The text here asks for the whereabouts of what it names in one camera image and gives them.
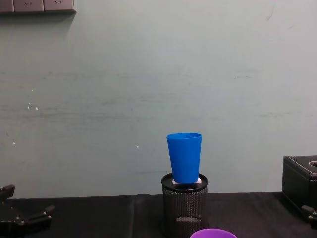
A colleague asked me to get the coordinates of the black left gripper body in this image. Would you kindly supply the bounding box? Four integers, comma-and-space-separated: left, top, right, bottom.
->
0, 207, 32, 238

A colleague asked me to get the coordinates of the black leather tissue box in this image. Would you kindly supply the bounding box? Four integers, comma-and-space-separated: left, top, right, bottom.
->
282, 155, 317, 216

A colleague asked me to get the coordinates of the black table cloth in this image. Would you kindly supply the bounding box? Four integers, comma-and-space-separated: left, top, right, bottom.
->
0, 191, 317, 238

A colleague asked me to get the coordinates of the purple plastic cup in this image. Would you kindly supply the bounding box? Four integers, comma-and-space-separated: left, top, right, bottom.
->
190, 228, 239, 238

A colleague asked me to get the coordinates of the small white plastic piece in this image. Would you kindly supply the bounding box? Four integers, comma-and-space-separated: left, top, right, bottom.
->
172, 177, 203, 185

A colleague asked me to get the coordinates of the black mesh pen holder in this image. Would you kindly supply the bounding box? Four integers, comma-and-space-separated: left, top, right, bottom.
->
161, 172, 209, 237

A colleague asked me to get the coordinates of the blue plastic cup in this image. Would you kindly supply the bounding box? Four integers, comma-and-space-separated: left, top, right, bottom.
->
166, 132, 203, 183

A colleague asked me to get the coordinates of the grey wall socket panel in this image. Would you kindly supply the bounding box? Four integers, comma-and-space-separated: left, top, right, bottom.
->
0, 0, 77, 15

